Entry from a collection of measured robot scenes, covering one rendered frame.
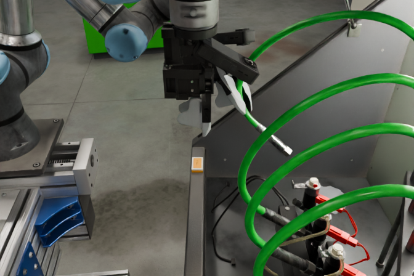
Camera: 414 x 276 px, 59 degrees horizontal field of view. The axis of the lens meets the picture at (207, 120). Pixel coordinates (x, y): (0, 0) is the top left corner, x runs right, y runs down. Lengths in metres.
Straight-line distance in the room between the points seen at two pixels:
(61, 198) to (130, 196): 1.28
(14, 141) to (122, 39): 0.41
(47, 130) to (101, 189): 1.36
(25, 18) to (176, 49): 0.50
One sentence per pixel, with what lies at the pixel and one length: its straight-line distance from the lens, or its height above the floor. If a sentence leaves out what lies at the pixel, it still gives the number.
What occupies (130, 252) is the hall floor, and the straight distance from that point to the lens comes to 2.04.
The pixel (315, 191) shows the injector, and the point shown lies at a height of 1.09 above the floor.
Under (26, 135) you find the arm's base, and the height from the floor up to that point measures 1.08.
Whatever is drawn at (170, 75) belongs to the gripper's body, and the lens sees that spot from 0.59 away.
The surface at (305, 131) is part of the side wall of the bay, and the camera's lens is 1.08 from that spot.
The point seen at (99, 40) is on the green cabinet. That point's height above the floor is 0.21.
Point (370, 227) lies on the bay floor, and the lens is 1.10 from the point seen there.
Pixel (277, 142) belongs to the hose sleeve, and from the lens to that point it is 0.82.
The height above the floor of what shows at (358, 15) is 1.41.
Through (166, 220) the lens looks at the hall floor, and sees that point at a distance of 2.15.
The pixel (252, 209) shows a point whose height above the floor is 1.20.
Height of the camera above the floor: 1.60
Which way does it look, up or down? 33 degrees down
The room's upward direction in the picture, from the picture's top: straight up
